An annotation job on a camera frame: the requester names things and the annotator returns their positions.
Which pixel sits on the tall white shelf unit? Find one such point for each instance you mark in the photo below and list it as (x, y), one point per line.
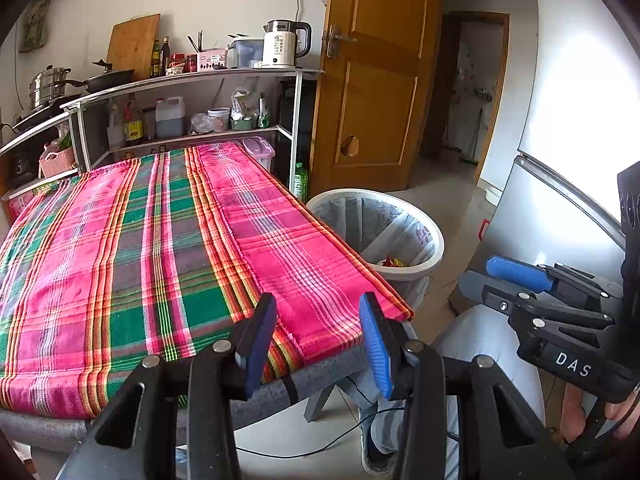
(200, 77)

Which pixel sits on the white snack packet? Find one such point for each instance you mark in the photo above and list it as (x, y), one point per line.
(244, 102)

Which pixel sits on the white plastic tub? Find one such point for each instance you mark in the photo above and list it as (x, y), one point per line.
(219, 120)

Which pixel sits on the dark glass jar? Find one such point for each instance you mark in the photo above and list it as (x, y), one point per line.
(149, 125)

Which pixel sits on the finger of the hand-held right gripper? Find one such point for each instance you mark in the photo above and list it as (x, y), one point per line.
(500, 302)
(520, 267)

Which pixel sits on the plastic jug with dark liquid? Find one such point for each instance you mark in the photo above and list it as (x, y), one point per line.
(170, 120)

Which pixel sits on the red snack wrapper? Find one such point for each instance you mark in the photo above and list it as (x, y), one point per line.
(390, 261)

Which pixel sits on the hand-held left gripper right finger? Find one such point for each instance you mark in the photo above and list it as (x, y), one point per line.
(377, 345)

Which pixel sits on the pink lidded storage box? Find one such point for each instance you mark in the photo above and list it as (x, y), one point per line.
(260, 152)

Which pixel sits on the black cooking pot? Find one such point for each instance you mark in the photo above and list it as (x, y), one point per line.
(21, 175)

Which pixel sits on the yellow-green glass bottle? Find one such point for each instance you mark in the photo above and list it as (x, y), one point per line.
(156, 60)

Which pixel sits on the person's right hand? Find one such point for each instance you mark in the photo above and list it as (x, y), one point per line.
(572, 412)

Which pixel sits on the hanging olive cloth bag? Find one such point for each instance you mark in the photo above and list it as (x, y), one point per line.
(34, 30)

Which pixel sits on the green white packet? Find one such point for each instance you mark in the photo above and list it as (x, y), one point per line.
(264, 112)

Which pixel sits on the clear plastic lidded container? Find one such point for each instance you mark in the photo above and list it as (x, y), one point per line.
(247, 52)

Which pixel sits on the red sauce jar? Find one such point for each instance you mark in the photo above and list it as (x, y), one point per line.
(178, 64)

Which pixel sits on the clear plastic bin liner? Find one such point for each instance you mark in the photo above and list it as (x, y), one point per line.
(370, 225)

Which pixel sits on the crumpled clear plastic bag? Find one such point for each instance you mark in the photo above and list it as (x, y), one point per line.
(200, 124)

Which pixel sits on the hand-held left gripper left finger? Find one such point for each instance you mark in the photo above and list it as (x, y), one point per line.
(260, 345)

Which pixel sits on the black induction cooker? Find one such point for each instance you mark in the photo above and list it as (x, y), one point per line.
(35, 119)

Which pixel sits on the brown wooden door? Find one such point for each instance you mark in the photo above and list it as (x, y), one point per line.
(380, 110)

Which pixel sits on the white electric kettle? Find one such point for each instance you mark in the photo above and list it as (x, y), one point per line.
(282, 47)

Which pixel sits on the steel steamer pot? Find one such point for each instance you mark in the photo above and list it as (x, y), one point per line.
(47, 90)

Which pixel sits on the green plastic bottle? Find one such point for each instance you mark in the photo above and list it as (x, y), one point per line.
(300, 185)

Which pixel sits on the pink utensil basket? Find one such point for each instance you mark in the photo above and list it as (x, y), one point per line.
(210, 60)

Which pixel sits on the white refrigerator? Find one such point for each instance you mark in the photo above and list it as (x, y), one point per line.
(565, 110)

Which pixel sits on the pink green plaid blanket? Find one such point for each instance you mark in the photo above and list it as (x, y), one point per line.
(150, 260)

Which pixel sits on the dark wooden doorframe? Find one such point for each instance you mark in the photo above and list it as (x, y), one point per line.
(502, 85)

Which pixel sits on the yellow label oil bottle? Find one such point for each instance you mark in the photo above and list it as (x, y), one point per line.
(132, 130)

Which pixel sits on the pink woven basket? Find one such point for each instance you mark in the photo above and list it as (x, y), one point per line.
(57, 165)

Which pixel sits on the clear plastic bottle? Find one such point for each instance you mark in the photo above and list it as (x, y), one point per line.
(115, 132)

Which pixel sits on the wooden cutting board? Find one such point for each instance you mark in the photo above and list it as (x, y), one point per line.
(132, 47)

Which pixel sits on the white plastic bin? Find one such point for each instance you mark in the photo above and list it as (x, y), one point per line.
(400, 272)

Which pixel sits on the pink cardboard carton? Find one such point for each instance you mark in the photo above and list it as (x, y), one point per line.
(25, 205)

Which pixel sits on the black frying pan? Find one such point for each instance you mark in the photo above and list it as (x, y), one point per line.
(107, 80)

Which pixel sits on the low white shelf unit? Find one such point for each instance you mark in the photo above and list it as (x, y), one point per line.
(40, 184)

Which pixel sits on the dark oil bottle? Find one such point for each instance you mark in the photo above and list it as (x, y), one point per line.
(165, 57)

